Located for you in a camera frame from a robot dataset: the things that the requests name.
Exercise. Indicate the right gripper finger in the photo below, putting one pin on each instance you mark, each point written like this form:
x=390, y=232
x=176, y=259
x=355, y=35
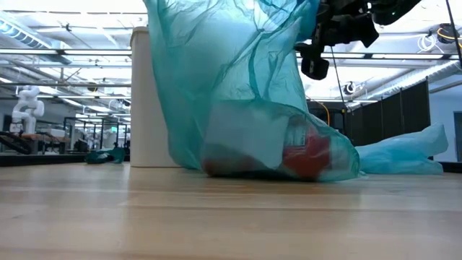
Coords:
x=314, y=66

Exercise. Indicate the red Core Power bottle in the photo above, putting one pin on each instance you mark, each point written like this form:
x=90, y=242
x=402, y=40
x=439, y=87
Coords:
x=307, y=155

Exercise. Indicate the teal plastic trash bag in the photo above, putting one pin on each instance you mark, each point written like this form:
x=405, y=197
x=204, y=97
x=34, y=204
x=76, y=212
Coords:
x=223, y=72

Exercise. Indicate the light blue trash bag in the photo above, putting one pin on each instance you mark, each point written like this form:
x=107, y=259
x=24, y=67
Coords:
x=404, y=155

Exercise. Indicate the white plastic trash bin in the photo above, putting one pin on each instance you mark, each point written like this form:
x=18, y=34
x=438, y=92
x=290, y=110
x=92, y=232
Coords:
x=144, y=108

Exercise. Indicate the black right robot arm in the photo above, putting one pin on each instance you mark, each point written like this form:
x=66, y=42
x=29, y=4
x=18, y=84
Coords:
x=395, y=11

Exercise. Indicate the dark teal bag roll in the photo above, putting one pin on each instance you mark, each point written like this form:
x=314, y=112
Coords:
x=104, y=156

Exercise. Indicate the thin black pole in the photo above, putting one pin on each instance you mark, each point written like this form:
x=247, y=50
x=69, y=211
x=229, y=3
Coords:
x=337, y=72

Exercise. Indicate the black partition screen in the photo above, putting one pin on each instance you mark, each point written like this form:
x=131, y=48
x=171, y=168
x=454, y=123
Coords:
x=390, y=115

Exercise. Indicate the slanted black pole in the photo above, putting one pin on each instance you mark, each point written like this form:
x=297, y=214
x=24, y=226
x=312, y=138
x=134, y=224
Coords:
x=454, y=32

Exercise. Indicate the white robot figure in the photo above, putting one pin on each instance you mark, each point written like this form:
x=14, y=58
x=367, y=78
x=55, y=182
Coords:
x=27, y=108

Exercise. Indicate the black table frame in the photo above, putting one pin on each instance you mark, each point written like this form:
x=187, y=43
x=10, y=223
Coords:
x=36, y=159

